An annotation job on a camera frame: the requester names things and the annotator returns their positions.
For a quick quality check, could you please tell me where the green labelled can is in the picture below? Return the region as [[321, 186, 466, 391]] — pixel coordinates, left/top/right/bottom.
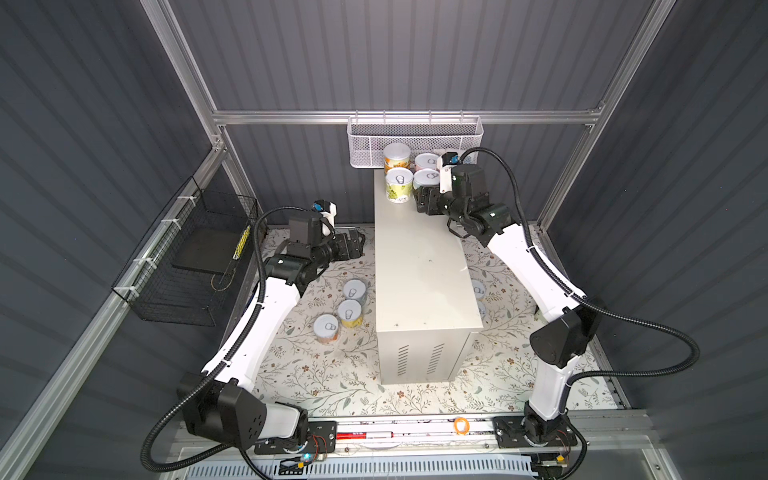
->
[[385, 167, 413, 204]]

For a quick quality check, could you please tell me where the pink labelled can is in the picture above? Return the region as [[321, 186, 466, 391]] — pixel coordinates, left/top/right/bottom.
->
[[414, 152, 440, 171]]

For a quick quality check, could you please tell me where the yellow orange labelled can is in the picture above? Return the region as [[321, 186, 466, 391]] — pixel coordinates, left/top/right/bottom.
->
[[383, 142, 411, 172]]

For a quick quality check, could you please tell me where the can row front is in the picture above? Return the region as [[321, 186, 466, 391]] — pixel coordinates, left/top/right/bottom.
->
[[313, 314, 341, 344]]

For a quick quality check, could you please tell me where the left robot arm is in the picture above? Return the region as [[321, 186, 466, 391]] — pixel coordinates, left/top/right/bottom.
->
[[139, 200, 365, 473]]

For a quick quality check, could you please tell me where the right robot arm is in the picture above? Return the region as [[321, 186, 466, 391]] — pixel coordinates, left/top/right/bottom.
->
[[414, 148, 700, 447]]

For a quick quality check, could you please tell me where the white metal cabinet counter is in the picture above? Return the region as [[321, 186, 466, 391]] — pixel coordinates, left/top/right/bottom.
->
[[374, 171, 483, 385]]

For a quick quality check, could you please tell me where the yellow strip in basket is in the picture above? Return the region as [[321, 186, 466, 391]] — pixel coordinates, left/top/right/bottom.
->
[[232, 225, 251, 261]]

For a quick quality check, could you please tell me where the red white marker pen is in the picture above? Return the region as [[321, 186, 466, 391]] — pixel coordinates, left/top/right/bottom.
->
[[336, 431, 416, 441]]

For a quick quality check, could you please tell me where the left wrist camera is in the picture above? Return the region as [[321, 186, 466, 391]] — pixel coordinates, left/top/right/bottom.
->
[[312, 199, 337, 236]]

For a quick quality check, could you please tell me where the white wire mesh basket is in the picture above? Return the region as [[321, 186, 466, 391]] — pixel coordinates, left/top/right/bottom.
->
[[346, 115, 484, 169]]

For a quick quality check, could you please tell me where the black wire basket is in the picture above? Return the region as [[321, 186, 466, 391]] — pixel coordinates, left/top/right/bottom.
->
[[112, 180, 259, 327]]

